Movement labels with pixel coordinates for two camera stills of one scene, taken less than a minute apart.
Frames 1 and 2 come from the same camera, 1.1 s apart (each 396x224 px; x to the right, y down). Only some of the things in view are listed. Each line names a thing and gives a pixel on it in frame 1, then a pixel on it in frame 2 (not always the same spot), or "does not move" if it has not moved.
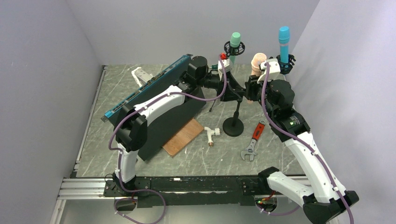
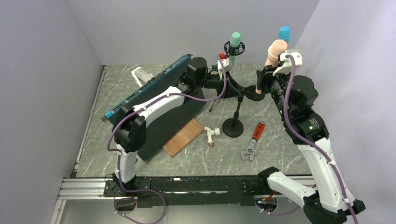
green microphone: [234, 42] does not move
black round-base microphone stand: [234, 126] does not move
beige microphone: [258, 59] -> [275, 48]
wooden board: [193, 129] does not move
